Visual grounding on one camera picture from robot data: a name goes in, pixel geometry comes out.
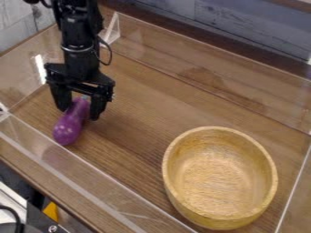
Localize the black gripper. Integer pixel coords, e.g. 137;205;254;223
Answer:
44;46;115;121

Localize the purple toy eggplant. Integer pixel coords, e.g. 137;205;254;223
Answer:
52;96;89;146

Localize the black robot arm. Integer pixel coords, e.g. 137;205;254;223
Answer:
21;0;115;120

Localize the brown wooden bowl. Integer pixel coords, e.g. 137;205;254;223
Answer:
161;127;278;230

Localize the black and yellow device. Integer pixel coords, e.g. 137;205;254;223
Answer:
0;181;71;233

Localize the clear acrylic corner bracket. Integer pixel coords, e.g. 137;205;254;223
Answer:
100;12;120;45

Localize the clear acrylic tray enclosure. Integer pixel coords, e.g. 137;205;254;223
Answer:
0;16;311;233

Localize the black cable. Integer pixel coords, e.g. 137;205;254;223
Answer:
0;204;25;233

